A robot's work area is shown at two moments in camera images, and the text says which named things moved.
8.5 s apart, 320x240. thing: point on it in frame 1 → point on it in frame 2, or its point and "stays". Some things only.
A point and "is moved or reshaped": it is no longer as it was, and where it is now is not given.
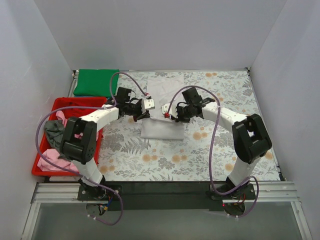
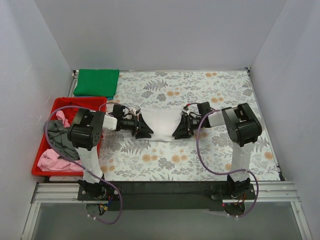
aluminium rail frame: [267, 193] stays
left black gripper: [138, 110] → [139, 125]
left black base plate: [97, 193] stays
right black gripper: [178, 112] → [186, 126]
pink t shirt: [51, 155] stays
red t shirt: [88, 102] stays
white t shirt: [163, 90] is moved or reshaped
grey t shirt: [55, 130] stays
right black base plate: [246, 192] stays
